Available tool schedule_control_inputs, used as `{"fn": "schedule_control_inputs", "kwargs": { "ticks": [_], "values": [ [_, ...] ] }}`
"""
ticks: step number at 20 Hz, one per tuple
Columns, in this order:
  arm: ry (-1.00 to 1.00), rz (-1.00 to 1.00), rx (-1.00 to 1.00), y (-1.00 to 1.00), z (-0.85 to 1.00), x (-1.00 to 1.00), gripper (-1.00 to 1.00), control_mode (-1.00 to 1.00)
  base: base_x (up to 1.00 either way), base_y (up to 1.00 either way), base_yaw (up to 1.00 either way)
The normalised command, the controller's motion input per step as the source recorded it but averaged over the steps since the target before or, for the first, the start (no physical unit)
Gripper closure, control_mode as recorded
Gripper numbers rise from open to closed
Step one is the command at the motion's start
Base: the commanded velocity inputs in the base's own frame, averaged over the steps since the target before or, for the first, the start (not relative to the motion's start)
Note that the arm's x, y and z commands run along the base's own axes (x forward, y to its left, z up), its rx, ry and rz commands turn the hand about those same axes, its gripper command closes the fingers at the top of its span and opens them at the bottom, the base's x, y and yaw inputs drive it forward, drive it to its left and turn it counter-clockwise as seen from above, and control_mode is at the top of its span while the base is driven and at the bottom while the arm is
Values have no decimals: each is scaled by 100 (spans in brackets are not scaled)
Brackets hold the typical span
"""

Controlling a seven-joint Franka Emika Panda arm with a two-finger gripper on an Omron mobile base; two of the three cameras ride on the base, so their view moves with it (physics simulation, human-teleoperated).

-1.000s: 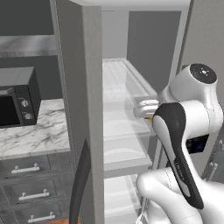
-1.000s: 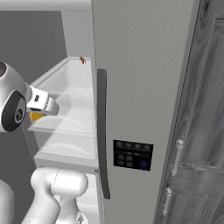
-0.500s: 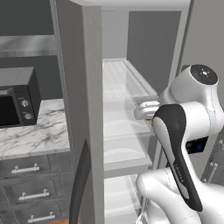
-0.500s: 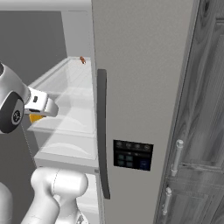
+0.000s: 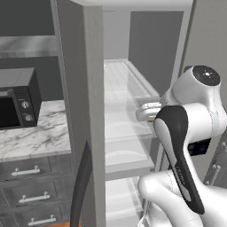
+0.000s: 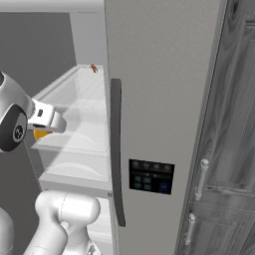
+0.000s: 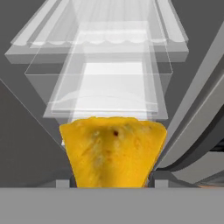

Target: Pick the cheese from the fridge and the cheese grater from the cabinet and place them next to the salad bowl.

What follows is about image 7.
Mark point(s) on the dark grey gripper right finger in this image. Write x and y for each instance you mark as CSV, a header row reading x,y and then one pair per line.
x,y
161,183

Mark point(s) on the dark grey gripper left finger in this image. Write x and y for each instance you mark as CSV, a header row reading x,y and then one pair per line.
x,y
62,183

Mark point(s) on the grey fridge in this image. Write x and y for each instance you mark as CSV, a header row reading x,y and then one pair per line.
x,y
26,140

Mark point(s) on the grey fridge door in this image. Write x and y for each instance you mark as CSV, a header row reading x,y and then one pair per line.
x,y
198,122

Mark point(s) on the narrow translucent fridge shelf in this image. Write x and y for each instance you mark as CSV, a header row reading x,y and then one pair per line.
x,y
108,99

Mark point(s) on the translucent fridge drawer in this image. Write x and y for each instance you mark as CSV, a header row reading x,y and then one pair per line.
x,y
43,81

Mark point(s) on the wide translucent fridge shelf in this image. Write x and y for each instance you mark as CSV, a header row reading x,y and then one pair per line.
x,y
96,46

